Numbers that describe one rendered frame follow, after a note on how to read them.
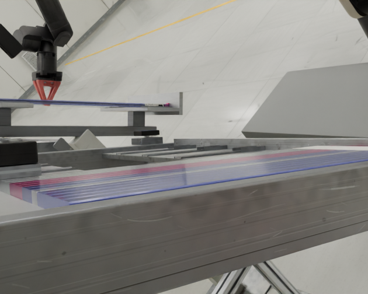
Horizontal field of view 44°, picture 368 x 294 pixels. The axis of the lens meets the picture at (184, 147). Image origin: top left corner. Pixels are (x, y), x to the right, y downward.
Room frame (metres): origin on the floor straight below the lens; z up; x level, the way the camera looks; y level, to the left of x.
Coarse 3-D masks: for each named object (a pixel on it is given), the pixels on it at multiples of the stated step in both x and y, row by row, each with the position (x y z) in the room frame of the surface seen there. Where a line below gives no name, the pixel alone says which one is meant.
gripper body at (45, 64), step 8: (40, 56) 1.39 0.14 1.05; (48, 56) 1.38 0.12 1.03; (56, 56) 1.40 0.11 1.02; (40, 64) 1.38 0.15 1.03; (48, 64) 1.38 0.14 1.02; (56, 64) 1.39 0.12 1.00; (32, 72) 1.42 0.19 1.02; (40, 72) 1.34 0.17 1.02; (48, 72) 1.35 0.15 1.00; (56, 72) 1.35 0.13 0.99
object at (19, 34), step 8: (16, 32) 1.37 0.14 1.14; (24, 32) 1.35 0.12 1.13; (32, 32) 1.35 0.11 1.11; (40, 32) 1.37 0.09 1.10; (48, 32) 1.39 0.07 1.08; (64, 32) 1.35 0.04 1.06; (24, 40) 1.34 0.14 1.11; (32, 40) 1.36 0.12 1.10; (40, 40) 1.37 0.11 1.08; (48, 40) 1.37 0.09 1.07; (56, 40) 1.35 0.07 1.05; (64, 40) 1.35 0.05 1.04; (24, 48) 1.35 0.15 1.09; (32, 48) 1.36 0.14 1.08
